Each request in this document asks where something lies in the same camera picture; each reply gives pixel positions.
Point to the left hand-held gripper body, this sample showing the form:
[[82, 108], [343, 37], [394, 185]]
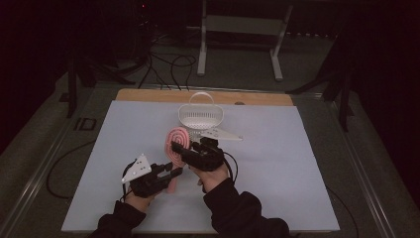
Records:
[[148, 185]]

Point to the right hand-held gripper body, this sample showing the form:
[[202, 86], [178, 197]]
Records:
[[206, 157]]

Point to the pink hairbrush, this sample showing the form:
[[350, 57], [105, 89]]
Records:
[[178, 136]]

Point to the white perforated plastic basket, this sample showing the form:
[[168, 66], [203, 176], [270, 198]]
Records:
[[200, 115]]

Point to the person's left hand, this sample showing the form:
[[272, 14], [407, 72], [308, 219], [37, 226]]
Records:
[[138, 200]]

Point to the person's right hand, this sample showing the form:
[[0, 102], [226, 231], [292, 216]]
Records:
[[213, 178]]

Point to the pale blue table mat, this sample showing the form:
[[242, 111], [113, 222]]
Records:
[[280, 185]]

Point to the black floor socket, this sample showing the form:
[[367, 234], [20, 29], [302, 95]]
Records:
[[85, 124]]

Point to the black stand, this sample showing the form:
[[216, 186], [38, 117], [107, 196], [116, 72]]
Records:
[[344, 99], [72, 89]]

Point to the grey metal stand frame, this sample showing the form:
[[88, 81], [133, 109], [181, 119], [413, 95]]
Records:
[[244, 25]]

